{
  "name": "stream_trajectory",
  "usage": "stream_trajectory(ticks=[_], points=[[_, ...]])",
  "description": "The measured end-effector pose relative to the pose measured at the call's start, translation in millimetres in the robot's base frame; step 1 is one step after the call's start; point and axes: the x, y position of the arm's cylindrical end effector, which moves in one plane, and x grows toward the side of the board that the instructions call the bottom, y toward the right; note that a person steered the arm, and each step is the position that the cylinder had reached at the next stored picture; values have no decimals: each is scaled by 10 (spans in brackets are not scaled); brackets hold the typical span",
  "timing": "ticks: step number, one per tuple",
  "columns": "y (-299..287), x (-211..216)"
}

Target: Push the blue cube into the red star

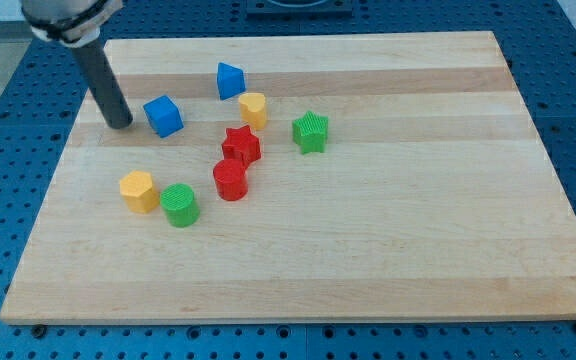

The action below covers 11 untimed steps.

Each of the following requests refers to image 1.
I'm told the green cylinder block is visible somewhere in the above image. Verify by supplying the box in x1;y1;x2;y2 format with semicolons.
160;183;200;228

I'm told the grey robot arm flange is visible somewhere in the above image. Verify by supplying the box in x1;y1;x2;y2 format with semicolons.
20;0;123;48

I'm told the blue cube block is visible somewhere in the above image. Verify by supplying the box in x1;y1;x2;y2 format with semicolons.
143;95;184;138

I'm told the yellow heart block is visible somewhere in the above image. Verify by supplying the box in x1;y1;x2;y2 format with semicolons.
238;92;268;130

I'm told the red cylinder block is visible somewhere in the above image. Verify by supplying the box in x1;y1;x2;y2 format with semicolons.
213;159;248;201

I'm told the light wooden board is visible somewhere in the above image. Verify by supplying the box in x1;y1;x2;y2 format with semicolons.
0;31;576;325

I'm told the red star block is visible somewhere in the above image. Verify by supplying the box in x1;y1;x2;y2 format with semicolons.
221;125;262;168

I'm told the yellow hexagon block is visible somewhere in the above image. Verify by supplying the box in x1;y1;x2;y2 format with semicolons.
119;170;160;214

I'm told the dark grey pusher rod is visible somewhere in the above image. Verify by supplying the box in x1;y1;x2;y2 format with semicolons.
71;39;133;130

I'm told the green star block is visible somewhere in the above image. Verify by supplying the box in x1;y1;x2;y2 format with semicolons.
292;111;329;154

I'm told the blue triangular prism block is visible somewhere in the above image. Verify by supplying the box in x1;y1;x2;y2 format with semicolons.
216;62;246;100

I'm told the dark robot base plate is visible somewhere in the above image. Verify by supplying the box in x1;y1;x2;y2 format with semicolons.
244;0;353;17

